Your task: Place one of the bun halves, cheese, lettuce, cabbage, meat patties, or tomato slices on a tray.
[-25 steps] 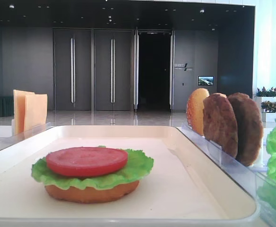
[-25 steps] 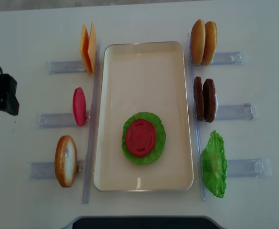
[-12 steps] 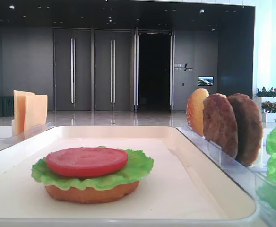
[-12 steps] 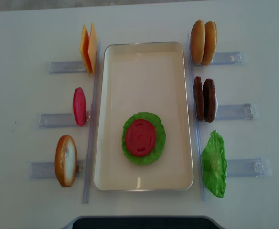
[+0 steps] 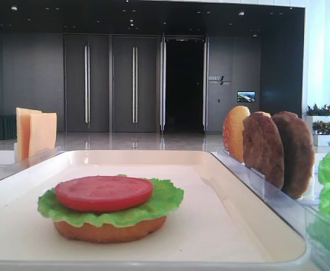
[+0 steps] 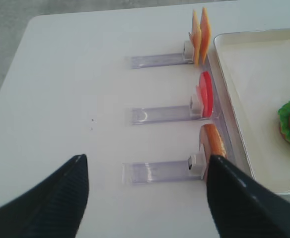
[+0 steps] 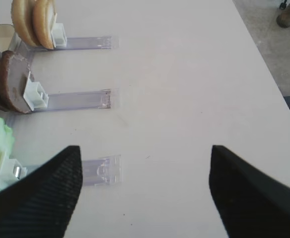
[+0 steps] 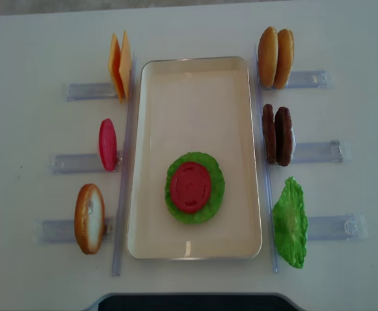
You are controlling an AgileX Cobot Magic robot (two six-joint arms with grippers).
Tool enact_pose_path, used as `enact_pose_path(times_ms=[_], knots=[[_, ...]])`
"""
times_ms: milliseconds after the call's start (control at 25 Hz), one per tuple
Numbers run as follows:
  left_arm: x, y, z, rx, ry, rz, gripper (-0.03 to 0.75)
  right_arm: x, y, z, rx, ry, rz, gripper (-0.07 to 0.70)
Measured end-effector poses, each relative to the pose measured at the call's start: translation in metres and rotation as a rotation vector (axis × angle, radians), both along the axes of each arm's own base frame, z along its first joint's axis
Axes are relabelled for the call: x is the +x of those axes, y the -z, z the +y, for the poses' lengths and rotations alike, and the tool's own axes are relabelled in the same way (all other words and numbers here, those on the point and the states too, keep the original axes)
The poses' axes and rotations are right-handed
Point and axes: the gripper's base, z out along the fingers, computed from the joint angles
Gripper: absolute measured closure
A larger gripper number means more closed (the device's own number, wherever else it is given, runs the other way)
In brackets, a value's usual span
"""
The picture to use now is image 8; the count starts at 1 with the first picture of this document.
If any red tomato slice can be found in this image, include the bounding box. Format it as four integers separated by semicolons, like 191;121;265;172
170;161;212;214
98;119;117;172

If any green lettuce leaf on tray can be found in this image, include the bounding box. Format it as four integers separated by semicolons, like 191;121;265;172
164;152;225;224

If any left brown meat patty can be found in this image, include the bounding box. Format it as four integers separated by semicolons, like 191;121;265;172
262;104;276;164

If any brown meat patty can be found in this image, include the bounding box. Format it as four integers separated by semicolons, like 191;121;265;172
262;104;276;164
274;107;293;167

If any right brown meat patty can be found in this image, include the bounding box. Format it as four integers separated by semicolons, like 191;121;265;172
274;107;293;167

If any right yellow cheese slice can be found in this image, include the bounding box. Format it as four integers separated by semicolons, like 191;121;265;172
119;31;132;100

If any clear holder under patties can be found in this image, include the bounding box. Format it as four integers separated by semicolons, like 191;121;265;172
291;140;351;164

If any green lettuce leaf in holder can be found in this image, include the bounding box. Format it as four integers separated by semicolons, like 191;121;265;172
272;177;309;269

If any white bread slice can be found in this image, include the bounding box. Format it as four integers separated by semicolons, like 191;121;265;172
74;183;105;255

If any left orange cheese slice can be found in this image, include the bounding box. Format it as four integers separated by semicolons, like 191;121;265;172
107;34;124;103

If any clear holder under tomato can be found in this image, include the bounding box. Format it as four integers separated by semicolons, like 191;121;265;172
49;154;107;175

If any clear holder under cheese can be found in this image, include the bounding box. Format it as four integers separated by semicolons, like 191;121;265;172
64;83;118;101

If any clear holder under bread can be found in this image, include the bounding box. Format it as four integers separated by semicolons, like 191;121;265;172
35;217;115;244

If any clear holder under lettuce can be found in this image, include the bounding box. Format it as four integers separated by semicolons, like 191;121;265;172
307;213;368;241

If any cream rectangular tray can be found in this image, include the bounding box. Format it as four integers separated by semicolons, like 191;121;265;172
127;56;262;260

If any left bun half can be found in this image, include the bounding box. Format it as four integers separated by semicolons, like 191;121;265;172
258;27;278;87

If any bun half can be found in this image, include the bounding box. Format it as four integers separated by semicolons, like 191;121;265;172
273;29;295;89
258;27;278;87

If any clear holder under buns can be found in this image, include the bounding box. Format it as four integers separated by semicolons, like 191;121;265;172
261;69;332;90

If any right bun half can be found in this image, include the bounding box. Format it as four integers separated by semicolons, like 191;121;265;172
273;29;295;89

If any black base at bottom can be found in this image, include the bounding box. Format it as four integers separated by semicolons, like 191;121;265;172
87;293;301;311

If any long clear left rail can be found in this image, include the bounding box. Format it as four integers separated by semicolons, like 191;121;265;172
111;52;137;277

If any long clear rail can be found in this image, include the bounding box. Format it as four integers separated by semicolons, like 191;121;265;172
111;52;137;277
254;45;279;274

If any long clear right rail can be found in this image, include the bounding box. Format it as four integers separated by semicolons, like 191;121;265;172
254;45;279;274

